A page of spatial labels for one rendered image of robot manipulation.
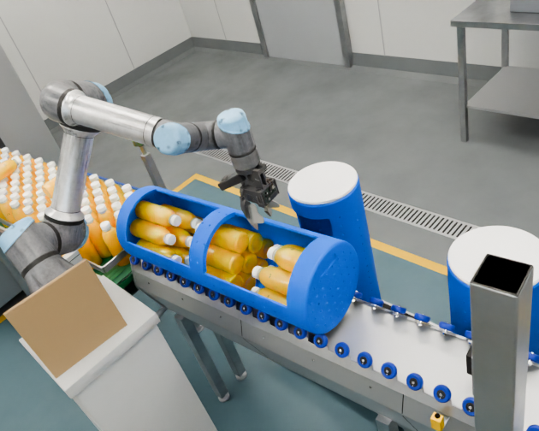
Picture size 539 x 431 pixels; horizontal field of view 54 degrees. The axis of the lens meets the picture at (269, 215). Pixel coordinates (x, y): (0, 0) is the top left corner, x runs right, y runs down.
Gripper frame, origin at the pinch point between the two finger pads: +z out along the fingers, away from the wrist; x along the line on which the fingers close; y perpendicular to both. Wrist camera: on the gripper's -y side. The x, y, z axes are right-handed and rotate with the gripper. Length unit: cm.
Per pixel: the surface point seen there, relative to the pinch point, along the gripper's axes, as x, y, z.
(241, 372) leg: 6, -61, 124
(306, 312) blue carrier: -13.5, 21.3, 17.0
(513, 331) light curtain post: -36, 83, -34
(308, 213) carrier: 37, -16, 31
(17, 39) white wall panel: 169, -476, 25
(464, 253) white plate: 32, 46, 26
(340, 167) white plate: 61, -15, 26
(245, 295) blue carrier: -14.5, -1.7, 19.2
